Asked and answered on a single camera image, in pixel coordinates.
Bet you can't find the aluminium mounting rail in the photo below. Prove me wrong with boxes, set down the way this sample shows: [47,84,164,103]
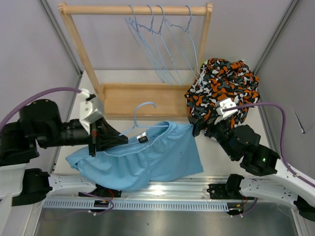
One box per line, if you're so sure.
[31,173,306,212]

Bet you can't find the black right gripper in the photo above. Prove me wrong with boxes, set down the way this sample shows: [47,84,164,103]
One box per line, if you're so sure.
[187,106,237,160]

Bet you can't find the blue hanger of camouflage shorts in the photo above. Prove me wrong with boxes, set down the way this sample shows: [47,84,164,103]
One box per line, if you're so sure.
[125,5,164,81]

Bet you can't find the orange camouflage shorts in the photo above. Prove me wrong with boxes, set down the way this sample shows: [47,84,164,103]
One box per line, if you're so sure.
[185,58,260,124]

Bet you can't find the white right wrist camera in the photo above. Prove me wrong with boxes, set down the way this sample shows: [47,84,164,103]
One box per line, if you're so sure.
[216,98,237,119]

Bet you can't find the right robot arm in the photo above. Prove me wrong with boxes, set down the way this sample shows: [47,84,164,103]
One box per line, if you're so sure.
[188,117,315,221]

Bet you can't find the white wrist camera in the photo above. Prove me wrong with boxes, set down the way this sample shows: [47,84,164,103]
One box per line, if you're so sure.
[216,98,237,119]
[78,88,104,134]

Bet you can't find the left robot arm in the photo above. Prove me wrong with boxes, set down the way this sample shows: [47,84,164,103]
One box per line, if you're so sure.
[0,97,128,207]

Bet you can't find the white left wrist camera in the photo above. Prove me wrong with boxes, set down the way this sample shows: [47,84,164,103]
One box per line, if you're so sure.
[78,88,104,134]

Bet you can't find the blue hanger of yellow shorts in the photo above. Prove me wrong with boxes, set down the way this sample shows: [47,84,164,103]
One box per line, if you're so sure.
[147,5,184,87]

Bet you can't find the blue hanger of green shorts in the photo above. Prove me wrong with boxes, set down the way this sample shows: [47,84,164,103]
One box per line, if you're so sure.
[164,5,200,81]

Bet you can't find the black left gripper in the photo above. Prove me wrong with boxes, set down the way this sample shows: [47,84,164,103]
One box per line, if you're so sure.
[37,117,129,157]

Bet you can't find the wooden clothes rack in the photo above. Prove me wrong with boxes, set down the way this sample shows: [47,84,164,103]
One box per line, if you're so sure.
[58,2,213,119]

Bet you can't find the light blue shorts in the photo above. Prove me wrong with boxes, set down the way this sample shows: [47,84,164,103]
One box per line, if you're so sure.
[66,121,203,191]

